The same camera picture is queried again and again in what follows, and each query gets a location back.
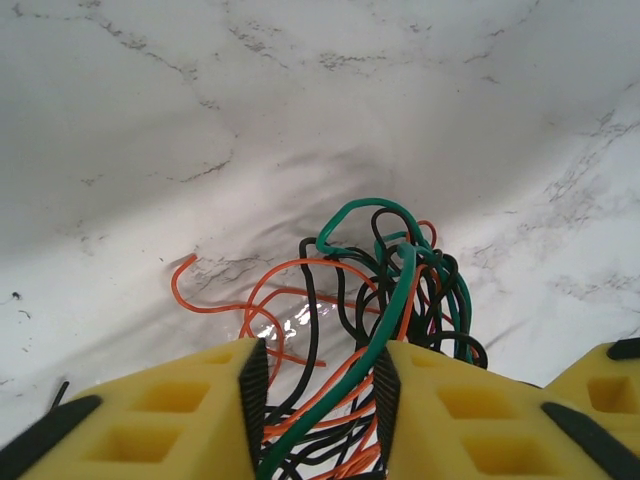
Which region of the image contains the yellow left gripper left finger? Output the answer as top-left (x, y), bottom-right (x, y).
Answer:
top-left (0, 337), bottom-right (272, 480)

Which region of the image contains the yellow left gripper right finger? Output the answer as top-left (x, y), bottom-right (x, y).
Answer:
top-left (373, 341), bottom-right (626, 480)

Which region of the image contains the short green cable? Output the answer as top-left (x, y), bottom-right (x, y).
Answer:
top-left (315, 197), bottom-right (476, 364)

